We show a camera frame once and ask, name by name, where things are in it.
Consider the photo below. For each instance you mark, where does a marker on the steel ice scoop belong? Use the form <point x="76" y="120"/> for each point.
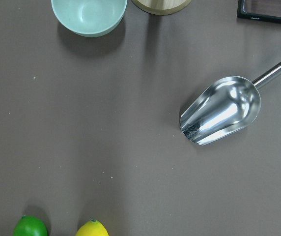
<point x="227" y="106"/>

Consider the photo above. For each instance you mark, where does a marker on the wooden cup stand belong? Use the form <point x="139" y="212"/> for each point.
<point x="161" y="7"/>

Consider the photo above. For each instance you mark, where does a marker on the mint green bowl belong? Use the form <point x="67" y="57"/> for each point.
<point x="89" y="18"/>

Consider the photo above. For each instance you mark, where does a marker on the whole yellow lemon far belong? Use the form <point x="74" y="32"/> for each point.
<point x="92" y="228"/>

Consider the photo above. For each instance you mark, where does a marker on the green lime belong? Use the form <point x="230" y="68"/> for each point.
<point x="30" y="226"/>

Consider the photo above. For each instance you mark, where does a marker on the black framed tray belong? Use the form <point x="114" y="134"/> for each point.
<point x="260" y="10"/>

